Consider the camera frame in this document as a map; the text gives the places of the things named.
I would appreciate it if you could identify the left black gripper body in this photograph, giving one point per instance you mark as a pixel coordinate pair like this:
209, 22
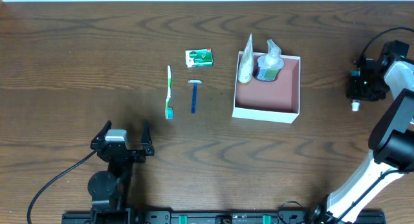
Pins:
135, 153

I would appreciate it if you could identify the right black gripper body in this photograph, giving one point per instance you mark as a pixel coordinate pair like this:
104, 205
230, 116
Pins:
361, 92

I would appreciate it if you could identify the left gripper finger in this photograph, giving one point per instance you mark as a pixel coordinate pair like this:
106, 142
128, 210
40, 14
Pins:
98, 142
146, 141

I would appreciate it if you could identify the small green toothpaste tube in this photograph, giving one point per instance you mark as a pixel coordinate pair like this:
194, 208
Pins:
355, 104

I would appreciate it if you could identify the green Dettol soap bar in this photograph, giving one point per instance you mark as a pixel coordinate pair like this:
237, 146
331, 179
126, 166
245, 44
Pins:
199, 58

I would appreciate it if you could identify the clear pump sanitizer bottle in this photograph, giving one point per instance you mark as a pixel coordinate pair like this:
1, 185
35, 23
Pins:
270, 64

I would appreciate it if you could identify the white cream tube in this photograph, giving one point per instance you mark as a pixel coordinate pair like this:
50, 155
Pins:
246, 65

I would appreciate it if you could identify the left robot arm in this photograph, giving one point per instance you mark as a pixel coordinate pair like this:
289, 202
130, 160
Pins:
109, 188

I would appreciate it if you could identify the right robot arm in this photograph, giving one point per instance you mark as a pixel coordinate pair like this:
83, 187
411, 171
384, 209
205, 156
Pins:
390, 143

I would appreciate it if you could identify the green white toothbrush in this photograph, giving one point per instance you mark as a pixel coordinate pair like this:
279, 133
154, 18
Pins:
168, 110

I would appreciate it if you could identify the blue disposable razor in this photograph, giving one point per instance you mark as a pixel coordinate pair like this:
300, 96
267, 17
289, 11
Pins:
195, 83

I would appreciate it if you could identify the white box pink interior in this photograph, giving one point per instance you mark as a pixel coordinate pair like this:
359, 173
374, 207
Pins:
277, 101

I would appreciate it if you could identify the black mounting rail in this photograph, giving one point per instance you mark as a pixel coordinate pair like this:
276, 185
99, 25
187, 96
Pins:
165, 217

